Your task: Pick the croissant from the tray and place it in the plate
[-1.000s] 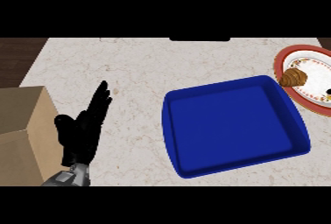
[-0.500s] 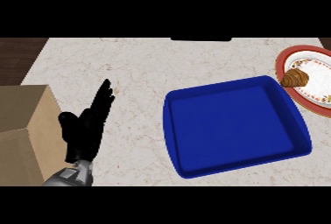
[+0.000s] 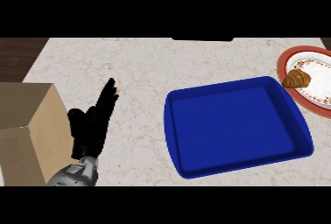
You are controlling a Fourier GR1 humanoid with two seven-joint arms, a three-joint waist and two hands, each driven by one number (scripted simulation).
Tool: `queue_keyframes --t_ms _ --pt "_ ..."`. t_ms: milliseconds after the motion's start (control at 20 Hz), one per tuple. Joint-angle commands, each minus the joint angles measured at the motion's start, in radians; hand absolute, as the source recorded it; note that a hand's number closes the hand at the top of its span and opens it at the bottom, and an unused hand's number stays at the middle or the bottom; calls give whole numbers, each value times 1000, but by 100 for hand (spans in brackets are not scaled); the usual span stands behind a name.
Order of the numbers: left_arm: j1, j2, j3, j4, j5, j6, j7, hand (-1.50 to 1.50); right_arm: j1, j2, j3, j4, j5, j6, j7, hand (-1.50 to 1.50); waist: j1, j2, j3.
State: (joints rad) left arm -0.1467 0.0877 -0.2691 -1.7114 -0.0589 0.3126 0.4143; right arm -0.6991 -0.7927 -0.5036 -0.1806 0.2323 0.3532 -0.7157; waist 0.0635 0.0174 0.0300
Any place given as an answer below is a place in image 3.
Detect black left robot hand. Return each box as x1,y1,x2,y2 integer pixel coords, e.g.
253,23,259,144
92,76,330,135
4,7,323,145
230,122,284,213
67,77,120,161

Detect blue square tray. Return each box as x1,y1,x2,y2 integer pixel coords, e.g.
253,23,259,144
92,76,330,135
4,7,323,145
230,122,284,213
163,75,317,180

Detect brown croissant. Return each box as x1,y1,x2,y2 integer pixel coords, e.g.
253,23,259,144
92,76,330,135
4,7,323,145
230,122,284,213
283,68,314,89

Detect red-rimmed floral plate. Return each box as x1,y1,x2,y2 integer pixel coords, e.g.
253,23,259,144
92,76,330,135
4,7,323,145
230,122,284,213
275,45,331,120

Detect brown cardboard box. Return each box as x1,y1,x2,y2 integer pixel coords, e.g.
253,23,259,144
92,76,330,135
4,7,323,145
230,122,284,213
0,81,80,187

